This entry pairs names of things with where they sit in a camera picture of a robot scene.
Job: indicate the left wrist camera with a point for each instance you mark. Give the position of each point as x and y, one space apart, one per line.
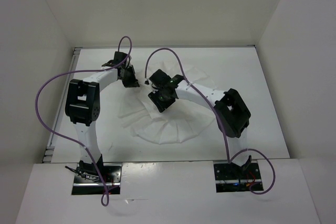
119 60

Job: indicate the aluminium table frame rail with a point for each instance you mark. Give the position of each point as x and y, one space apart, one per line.
49 150

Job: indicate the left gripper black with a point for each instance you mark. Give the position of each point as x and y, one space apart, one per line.
133 82

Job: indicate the white pleated skirt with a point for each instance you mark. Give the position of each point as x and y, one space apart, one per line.
180 122

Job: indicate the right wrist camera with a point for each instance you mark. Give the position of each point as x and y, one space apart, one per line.
160 79

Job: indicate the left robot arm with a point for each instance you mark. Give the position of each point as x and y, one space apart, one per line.
83 109

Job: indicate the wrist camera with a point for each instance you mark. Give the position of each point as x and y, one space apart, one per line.
119 60
160 79

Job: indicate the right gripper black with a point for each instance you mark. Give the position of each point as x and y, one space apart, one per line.
160 105

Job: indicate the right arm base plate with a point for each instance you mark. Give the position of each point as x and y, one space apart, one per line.
230 178

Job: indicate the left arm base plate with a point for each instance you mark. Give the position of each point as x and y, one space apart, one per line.
87 184

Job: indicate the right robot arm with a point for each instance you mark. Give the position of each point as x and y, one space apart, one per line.
231 113

